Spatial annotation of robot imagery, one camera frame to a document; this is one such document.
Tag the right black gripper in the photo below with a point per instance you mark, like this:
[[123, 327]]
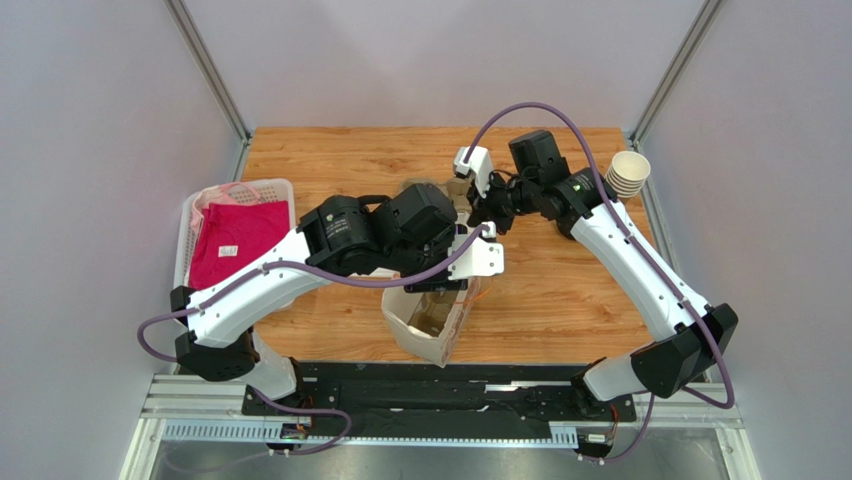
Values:
[[482, 202]]

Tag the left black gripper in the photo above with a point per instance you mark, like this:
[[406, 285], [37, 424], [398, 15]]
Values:
[[438, 283]]

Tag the white paper takeout bag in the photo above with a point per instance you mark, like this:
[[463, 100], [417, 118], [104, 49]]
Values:
[[397, 307]]

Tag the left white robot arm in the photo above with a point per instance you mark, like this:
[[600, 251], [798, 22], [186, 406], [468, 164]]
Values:
[[344, 239]]

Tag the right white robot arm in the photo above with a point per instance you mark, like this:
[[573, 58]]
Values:
[[689, 334]]

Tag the stack of paper cups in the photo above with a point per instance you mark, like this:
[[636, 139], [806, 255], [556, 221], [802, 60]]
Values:
[[627, 173]]

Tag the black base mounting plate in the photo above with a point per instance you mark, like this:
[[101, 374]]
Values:
[[457, 402]]

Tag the white plastic basket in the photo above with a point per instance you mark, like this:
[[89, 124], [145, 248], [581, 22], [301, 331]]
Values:
[[241, 193]]

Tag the pink folded cloth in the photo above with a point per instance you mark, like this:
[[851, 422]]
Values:
[[233, 236]]

